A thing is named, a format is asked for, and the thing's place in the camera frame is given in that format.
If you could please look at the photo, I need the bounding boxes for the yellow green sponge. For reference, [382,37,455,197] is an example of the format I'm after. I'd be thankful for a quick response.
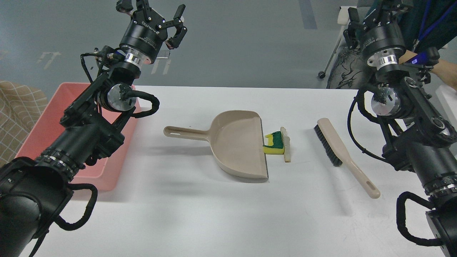
[263,131,285,155]

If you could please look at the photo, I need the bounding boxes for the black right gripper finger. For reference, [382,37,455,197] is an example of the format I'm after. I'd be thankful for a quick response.
[343,7,361,50]
[370,0,413,24]

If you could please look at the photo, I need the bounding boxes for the beige checked cloth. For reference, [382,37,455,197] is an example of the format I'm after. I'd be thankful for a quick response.
[0,80,48,166]

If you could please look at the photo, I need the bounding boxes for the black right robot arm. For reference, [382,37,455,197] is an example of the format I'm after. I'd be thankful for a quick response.
[343,0,457,257]

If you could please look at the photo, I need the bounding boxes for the person in dark clothes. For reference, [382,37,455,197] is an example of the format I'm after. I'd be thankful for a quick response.
[326,0,457,89]

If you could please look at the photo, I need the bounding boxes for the white office chair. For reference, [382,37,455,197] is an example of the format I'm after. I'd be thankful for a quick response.
[318,5,357,80]

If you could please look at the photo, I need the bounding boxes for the beige plastic dustpan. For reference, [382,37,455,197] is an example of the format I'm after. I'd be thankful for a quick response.
[163,110,269,180]

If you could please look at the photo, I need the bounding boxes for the beige hand brush black bristles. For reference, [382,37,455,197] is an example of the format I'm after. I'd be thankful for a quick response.
[313,118,381,199]

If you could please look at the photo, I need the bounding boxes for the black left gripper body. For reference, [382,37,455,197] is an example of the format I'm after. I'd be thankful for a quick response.
[119,8,167,65]

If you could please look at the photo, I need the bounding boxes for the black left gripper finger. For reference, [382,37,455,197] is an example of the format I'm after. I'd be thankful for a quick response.
[166,4,187,49]
[116,0,151,16]

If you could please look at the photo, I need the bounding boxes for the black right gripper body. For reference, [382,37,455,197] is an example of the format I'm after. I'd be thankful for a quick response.
[360,16,406,66]

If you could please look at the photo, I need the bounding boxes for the pink plastic bin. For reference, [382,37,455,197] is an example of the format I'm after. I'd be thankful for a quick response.
[16,82,137,191]

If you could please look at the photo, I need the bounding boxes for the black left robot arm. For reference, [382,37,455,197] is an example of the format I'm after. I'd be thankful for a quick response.
[0,0,187,257]

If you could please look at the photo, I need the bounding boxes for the white side table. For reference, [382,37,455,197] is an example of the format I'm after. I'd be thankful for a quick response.
[435,85,457,129]

